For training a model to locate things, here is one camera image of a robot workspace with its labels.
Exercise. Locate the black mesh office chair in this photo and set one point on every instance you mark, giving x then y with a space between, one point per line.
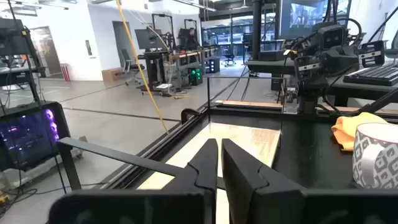
392 46

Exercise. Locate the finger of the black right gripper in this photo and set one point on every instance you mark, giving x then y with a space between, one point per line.
349 63
331 65

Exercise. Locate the black computer monitor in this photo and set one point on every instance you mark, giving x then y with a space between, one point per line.
147 39

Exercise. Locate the person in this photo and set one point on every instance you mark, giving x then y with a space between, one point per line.
191 39

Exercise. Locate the wooden cutting board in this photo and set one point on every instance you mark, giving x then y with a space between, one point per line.
242 140

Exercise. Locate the black equipment stand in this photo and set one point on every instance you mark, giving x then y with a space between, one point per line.
12 37

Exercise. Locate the grey keyboard desk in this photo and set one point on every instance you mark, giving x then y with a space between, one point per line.
357 90

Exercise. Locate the silver metal mounting plate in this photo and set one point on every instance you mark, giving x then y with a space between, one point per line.
290 107

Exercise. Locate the large wall screen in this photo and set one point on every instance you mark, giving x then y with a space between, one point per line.
311 15

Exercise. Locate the black computer keyboard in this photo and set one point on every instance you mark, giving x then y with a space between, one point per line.
373 74

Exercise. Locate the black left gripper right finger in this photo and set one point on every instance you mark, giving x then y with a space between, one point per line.
248 186

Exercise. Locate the wooden workbench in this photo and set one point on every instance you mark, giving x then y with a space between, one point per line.
192 55

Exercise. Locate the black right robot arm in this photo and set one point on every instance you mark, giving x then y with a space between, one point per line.
308 96

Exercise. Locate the black diagonal brace bar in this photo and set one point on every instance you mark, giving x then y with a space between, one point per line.
382 102

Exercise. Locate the black computer tower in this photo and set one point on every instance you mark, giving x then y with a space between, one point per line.
31 140

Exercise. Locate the black column post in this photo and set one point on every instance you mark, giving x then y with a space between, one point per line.
257 31

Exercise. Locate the black standing desk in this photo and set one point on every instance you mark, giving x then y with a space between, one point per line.
154 68

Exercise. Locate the grey white patterned mug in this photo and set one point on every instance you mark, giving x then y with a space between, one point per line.
376 161

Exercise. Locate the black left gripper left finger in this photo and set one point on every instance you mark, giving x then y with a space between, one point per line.
199 174

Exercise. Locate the cardboard box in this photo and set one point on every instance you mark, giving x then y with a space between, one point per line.
112 74

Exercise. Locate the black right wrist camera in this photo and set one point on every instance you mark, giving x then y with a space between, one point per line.
334 37

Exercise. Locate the grey office chair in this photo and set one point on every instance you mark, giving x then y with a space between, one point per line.
127 62

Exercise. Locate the yellow cloth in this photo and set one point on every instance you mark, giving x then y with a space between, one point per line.
345 130

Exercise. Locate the green-lit computer tower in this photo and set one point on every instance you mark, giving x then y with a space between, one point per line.
195 76

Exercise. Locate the black table clamp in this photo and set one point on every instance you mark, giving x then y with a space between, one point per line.
186 112

